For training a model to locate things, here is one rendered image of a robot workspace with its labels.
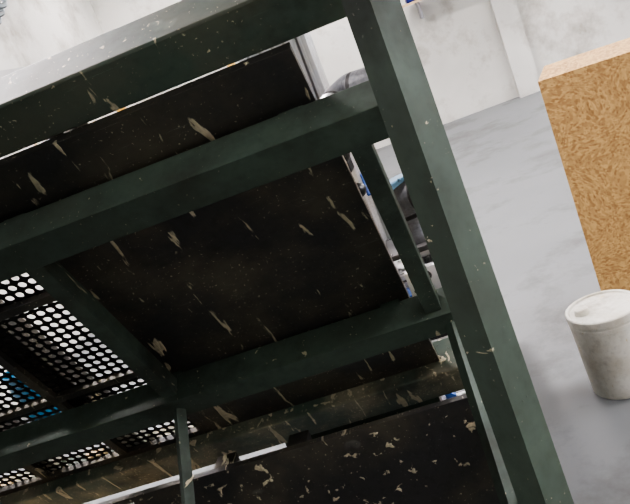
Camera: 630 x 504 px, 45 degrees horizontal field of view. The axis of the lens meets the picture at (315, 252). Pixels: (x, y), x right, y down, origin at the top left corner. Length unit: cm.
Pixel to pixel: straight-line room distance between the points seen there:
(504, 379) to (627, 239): 300
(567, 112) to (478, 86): 741
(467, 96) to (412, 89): 1021
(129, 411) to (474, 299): 134
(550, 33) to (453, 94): 150
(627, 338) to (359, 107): 215
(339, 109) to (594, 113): 241
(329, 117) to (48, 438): 122
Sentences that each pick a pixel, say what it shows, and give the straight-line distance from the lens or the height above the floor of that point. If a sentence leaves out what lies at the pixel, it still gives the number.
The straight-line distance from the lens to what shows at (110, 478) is 247.
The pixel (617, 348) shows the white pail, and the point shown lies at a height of 24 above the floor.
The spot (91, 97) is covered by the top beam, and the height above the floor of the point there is 185.
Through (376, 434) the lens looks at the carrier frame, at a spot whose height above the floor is 80.
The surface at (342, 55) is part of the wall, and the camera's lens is 1092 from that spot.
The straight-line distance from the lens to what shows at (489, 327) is 86.
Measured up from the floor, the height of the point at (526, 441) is 132.
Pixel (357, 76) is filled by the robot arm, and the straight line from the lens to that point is 237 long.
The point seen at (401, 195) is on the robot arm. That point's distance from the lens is 257.
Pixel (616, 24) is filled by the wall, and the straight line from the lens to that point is 1139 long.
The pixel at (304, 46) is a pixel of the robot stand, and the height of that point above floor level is 178.
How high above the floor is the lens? 181
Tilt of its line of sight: 15 degrees down
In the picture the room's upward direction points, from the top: 22 degrees counter-clockwise
